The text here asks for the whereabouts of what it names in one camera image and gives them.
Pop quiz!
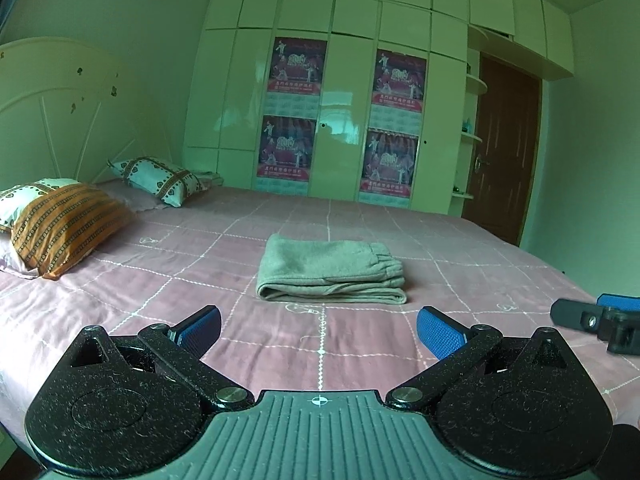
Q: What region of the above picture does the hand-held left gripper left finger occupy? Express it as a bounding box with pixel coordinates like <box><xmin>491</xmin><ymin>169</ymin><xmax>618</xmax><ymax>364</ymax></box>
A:
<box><xmin>65</xmin><ymin>306</ymin><xmax>256</xmax><ymax>409</ymax></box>

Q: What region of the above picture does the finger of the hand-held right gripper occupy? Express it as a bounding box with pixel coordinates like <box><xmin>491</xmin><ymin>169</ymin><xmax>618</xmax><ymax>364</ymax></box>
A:
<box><xmin>550</xmin><ymin>299</ymin><xmax>640</xmax><ymax>354</ymax></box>
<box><xmin>596</xmin><ymin>294</ymin><xmax>640</xmax><ymax>312</ymax></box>

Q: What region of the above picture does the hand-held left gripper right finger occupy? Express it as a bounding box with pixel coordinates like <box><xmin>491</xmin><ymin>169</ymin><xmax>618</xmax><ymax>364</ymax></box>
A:
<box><xmin>386</xmin><ymin>306</ymin><xmax>576</xmax><ymax>409</ymax></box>

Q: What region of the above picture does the pink checked bed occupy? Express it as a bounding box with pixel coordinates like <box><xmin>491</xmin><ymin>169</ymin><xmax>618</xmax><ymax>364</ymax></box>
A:
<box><xmin>0</xmin><ymin>182</ymin><xmax>640</xmax><ymax>480</ymax></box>

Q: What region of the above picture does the pink pillow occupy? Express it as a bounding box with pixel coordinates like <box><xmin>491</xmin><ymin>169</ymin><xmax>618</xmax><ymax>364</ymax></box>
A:
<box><xmin>97</xmin><ymin>177</ymin><xmax>166</xmax><ymax>212</ymax></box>
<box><xmin>0</xmin><ymin>235</ymin><xmax>41</xmax><ymax>279</ymax></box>

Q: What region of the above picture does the white patterned pillow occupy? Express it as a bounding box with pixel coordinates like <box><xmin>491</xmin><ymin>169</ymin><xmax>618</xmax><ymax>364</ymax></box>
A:
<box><xmin>107</xmin><ymin>156</ymin><xmax>211</xmax><ymax>208</ymax></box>
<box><xmin>0</xmin><ymin>178</ymin><xmax>81</xmax><ymax>233</ymax></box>

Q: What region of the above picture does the orange striped pillow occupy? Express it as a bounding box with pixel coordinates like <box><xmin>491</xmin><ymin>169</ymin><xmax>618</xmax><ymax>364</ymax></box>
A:
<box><xmin>11</xmin><ymin>182</ymin><xmax>136</xmax><ymax>280</ymax></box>

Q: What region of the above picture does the brown wooden door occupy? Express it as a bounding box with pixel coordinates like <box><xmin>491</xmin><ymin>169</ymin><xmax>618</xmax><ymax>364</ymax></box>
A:
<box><xmin>460</xmin><ymin>52</ymin><xmax>543</xmax><ymax>247</ymax></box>

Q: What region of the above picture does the white corner shelf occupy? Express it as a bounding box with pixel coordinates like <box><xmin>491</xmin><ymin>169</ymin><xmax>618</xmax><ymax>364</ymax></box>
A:
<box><xmin>450</xmin><ymin>27</ymin><xmax>488</xmax><ymax>218</ymax></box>

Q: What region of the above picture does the white bed headboard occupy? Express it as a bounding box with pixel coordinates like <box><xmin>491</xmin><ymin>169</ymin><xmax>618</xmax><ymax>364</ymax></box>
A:
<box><xmin>0</xmin><ymin>36</ymin><xmax>176</xmax><ymax>193</ymax></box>

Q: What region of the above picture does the white glossy wardrobe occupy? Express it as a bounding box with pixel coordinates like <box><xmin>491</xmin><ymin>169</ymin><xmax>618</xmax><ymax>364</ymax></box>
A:
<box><xmin>182</xmin><ymin>0</ymin><xmax>573</xmax><ymax>221</ymax></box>

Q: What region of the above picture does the purple wall poster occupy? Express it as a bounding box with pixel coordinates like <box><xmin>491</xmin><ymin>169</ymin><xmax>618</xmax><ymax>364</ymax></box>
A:
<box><xmin>359</xmin><ymin>129</ymin><xmax>420</xmax><ymax>202</ymax></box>
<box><xmin>371</xmin><ymin>49</ymin><xmax>428</xmax><ymax>133</ymax></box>
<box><xmin>257</xmin><ymin>115</ymin><xmax>317</xmax><ymax>193</ymax></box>
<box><xmin>267</xmin><ymin>36</ymin><xmax>328</xmax><ymax>121</ymax></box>

